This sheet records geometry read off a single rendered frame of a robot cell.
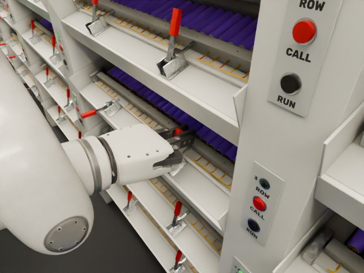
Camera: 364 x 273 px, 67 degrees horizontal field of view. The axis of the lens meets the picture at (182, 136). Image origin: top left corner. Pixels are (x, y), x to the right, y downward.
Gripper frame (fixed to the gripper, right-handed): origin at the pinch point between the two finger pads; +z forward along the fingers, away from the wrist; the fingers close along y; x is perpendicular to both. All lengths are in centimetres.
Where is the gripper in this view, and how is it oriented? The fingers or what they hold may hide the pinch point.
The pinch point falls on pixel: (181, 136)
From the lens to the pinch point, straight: 50.4
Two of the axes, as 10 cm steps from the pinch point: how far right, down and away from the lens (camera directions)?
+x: 1.2, -8.5, -5.2
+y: 6.2, 4.7, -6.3
